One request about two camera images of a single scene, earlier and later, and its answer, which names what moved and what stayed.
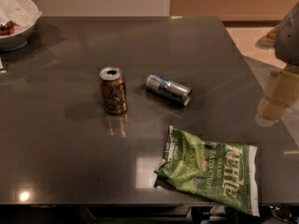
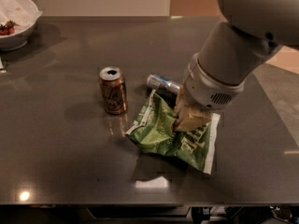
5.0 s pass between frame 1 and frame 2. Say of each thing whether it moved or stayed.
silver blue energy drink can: stayed
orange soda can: stayed
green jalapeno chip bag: moved
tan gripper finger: moved
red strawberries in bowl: stayed
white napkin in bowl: stayed
